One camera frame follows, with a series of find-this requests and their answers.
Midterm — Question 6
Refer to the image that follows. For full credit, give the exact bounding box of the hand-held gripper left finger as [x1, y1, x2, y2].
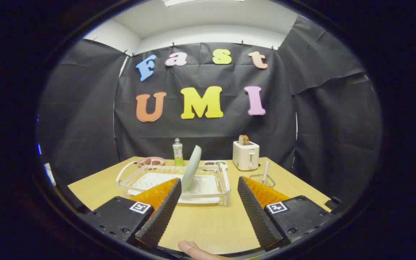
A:
[85, 177, 182, 250]

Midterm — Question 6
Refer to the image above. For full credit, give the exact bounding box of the white toaster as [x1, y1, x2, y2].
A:
[233, 141, 260, 171]

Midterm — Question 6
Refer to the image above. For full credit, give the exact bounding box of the white wire dish rack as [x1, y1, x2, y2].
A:
[116, 160, 231, 207]

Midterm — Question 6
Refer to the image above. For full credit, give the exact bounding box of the pink plate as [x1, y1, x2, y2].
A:
[137, 157, 165, 167]

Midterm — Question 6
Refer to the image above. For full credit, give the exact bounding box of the clear green drink bottle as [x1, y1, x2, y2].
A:
[173, 138, 184, 166]

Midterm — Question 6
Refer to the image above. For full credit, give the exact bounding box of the small wire basket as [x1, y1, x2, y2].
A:
[250, 174, 276, 189]

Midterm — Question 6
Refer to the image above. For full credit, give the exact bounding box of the ceiling light panel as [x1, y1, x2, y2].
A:
[163, 0, 244, 7]

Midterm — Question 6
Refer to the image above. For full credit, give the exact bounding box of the white drip tray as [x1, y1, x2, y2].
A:
[129, 173, 221, 203]

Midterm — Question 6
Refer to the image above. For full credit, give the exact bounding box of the pale green plate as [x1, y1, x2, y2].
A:
[181, 145, 202, 192]

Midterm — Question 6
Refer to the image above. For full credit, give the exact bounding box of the white divided bean tray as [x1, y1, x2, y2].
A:
[203, 160, 228, 170]

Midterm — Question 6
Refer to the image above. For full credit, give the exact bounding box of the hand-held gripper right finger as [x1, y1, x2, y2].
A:
[238, 176, 333, 252]

